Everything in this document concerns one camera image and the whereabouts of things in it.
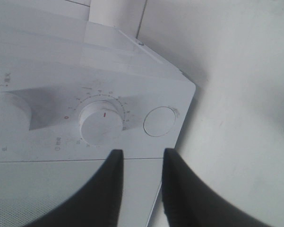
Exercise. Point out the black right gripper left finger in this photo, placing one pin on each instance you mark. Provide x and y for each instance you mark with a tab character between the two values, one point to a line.
96	204

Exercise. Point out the white microwave oven body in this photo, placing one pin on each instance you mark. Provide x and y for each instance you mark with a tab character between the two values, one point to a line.
58	73

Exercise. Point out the white microwave door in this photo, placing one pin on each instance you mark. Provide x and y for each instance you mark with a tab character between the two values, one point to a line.
31	189

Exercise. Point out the round white door button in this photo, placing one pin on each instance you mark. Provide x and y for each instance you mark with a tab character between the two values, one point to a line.
159	121

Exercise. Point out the lower white timer knob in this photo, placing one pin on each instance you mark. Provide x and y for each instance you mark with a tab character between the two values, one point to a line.
100	123

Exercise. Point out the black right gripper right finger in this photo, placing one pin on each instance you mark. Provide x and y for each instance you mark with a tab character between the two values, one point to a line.
189	202

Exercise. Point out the upper white power knob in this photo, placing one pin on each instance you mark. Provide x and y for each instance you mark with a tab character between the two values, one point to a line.
15	117

